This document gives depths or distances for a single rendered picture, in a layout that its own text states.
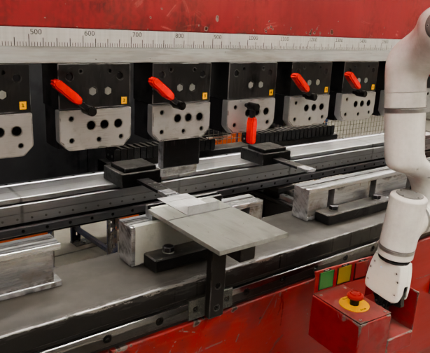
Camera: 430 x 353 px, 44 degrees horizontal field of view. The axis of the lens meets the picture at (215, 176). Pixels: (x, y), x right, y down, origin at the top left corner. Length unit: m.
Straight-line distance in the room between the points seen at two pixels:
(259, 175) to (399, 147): 0.62
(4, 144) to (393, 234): 0.85
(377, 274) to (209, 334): 0.43
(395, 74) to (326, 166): 0.80
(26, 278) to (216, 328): 0.45
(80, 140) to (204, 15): 0.38
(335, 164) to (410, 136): 0.79
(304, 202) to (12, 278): 0.82
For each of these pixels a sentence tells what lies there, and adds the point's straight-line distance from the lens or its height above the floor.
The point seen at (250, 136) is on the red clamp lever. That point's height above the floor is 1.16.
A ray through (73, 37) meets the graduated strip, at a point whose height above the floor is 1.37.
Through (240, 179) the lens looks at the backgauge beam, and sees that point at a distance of 1.69.
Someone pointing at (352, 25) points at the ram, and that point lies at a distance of 1.52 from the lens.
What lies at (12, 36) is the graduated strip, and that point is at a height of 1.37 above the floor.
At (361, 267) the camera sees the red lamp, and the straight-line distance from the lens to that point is 1.46.
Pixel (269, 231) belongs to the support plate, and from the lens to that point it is 1.12.
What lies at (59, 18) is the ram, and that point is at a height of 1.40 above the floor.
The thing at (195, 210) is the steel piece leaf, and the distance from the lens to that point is 1.18.
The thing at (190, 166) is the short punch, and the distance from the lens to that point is 1.26.
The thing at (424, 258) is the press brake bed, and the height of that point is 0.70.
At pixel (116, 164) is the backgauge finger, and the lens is 1.44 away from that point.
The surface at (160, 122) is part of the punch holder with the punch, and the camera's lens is 1.14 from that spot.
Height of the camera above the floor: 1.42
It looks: 16 degrees down
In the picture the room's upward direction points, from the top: 3 degrees clockwise
